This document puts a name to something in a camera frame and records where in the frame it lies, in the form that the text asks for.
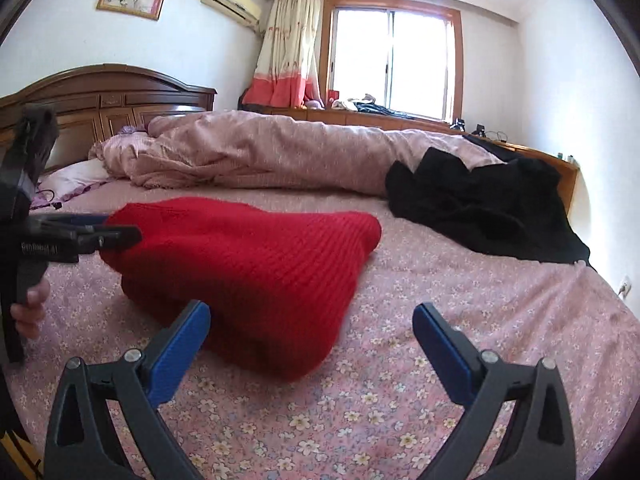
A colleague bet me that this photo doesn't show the wall air conditioner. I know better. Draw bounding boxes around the wall air conditioner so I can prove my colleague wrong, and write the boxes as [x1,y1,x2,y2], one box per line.
[201,0,262,30]

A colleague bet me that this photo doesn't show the clothes on window sill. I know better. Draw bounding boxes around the clothes on window sill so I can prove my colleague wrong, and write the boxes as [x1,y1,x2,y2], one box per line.
[331,96,412,119]

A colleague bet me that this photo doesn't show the wooden window frame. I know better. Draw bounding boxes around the wooden window frame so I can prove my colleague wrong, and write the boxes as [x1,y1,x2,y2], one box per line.
[318,0,464,125]

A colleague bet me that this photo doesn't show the dark wooden headboard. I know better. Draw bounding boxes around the dark wooden headboard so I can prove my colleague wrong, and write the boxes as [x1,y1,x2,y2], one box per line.
[1,64,217,171]

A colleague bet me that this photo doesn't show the black garment pile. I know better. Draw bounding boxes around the black garment pile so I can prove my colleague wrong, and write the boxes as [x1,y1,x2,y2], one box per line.
[385,148,590,264]

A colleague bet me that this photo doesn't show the pink floral bed sheet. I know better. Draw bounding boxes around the pink floral bed sheet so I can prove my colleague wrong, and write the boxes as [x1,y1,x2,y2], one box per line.
[0,179,640,480]

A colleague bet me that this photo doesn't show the pink floral duvet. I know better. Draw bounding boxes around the pink floral duvet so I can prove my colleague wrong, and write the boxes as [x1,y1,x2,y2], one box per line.
[89,110,500,196]

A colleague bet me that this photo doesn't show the white lilac pillow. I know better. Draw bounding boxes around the white lilac pillow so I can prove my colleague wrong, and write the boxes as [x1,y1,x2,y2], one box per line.
[32,158,113,209]

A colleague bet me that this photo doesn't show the black cable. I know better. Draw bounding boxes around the black cable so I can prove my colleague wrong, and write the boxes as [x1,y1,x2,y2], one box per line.
[29,187,64,212]

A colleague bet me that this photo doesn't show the cream and red curtain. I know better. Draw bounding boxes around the cream and red curtain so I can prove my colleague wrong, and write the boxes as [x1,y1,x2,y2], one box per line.
[242,0,322,108]

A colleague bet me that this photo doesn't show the wooden drawer cabinet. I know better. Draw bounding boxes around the wooden drawer cabinet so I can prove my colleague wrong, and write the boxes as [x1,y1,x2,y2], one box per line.
[239,104,579,212]

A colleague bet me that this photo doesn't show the person left hand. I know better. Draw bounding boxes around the person left hand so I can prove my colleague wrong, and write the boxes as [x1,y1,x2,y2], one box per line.
[11,278,50,340]

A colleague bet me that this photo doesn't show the red knit cardigan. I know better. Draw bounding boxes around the red knit cardigan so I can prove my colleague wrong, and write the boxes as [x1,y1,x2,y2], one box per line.
[101,197,382,382]

